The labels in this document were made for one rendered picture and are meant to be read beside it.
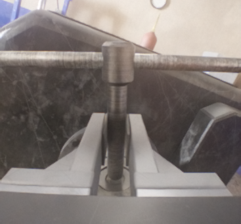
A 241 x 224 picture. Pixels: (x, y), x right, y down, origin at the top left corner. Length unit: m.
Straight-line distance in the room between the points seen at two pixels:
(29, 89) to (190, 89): 0.29
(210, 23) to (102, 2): 2.18
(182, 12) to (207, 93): 3.60
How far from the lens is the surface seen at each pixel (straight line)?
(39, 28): 0.32
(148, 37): 0.75
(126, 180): 0.19
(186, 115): 0.37
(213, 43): 4.23
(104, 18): 3.62
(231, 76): 3.96
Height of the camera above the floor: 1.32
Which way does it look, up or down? 17 degrees down
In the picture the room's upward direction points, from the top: 22 degrees clockwise
